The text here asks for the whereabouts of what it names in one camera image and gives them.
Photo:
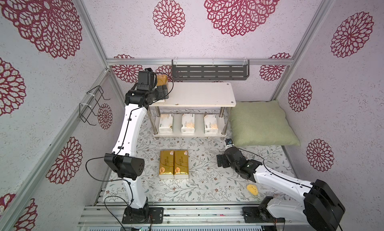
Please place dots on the gold tissue pack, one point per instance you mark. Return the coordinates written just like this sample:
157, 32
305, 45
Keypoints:
166, 167
181, 164
162, 80

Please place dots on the black wire wall rack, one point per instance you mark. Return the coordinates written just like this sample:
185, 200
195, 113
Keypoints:
86, 109

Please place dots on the grey slotted wall shelf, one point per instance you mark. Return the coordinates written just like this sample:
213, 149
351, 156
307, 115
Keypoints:
210, 72

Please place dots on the white tissue pack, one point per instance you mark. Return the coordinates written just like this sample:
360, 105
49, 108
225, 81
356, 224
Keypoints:
166, 123
211, 124
188, 123

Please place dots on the floral patterned floor mat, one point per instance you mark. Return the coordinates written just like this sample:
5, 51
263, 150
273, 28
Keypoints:
207, 183

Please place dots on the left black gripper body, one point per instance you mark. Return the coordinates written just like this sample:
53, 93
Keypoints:
159, 93

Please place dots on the white two-tier shelf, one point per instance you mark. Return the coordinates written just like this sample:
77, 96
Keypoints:
195, 95

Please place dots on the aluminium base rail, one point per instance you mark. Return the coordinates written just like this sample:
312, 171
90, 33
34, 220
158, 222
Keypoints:
240, 217

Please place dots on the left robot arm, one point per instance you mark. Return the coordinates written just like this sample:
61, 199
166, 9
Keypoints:
123, 159

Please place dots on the yellow sponge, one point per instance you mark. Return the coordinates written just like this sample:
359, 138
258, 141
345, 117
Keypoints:
253, 189

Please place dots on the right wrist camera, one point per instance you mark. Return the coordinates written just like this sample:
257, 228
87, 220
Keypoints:
229, 143

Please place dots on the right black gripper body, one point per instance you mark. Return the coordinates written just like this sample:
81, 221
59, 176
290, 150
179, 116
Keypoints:
226, 159

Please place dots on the green cushion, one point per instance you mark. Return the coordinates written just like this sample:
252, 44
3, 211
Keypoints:
261, 124

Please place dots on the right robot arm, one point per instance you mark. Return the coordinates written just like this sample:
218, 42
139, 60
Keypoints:
313, 203

